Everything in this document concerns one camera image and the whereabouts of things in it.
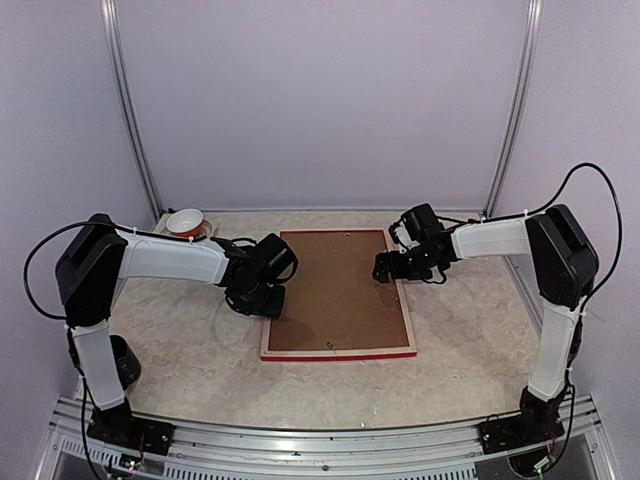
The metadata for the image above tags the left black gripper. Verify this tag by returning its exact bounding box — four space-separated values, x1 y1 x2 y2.
233 279 286 320

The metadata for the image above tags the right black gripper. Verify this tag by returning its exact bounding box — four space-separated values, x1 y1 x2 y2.
373 244 441 283

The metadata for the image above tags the brown cardboard backing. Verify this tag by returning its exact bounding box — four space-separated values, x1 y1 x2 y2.
267 231 409 351

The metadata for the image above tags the wooden red picture frame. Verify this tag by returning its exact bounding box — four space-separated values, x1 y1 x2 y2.
259 228 418 362

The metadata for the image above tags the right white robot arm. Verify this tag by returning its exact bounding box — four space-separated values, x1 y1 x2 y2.
372 204 599 401

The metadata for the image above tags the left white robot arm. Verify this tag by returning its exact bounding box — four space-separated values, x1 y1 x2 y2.
55 214 299 445

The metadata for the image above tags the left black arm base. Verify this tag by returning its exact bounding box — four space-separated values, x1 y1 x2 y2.
87 398 175 456

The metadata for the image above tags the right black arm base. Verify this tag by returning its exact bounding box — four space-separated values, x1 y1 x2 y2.
478 387 568 455

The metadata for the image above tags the grey round plate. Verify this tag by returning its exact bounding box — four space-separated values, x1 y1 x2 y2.
197 220 219 240

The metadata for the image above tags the orange white bowl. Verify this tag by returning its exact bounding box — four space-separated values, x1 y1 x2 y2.
166 208 204 238

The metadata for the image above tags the black cylindrical cup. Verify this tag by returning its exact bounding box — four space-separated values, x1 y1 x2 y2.
110 335 142 390

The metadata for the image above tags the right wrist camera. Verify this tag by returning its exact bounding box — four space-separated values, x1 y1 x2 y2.
388 203 445 250

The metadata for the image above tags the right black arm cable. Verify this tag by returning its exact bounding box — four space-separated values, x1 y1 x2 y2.
439 162 625 306

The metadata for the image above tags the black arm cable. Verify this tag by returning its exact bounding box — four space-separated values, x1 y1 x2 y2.
439 162 625 306
22 221 94 320

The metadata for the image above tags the aluminium front rail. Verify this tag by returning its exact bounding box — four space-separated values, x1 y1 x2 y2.
32 394 616 480

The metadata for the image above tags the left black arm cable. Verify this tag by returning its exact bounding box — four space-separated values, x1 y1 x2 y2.
22 221 94 320

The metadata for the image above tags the right aluminium post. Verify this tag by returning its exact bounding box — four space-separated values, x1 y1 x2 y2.
483 0 544 217

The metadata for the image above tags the aluminium post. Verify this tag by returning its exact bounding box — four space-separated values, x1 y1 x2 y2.
483 0 544 217
100 0 163 220

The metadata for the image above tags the left aluminium post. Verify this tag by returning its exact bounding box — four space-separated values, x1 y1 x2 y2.
100 0 163 220

